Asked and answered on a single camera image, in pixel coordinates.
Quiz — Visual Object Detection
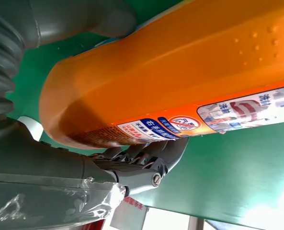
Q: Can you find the green topped table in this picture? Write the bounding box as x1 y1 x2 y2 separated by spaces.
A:
6 0 284 230

